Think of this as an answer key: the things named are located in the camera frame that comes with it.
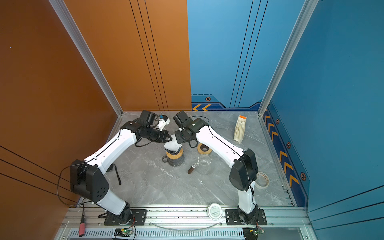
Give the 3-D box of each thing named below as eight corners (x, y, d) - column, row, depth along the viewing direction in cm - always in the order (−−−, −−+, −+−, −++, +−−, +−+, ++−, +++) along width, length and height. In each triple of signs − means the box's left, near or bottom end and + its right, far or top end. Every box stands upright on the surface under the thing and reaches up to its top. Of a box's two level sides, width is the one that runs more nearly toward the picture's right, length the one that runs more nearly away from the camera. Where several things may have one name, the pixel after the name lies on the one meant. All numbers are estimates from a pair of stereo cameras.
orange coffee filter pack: (233, 142, 103) (236, 133, 95) (233, 125, 114) (236, 114, 105) (242, 144, 103) (247, 134, 94) (242, 126, 113) (246, 116, 104)
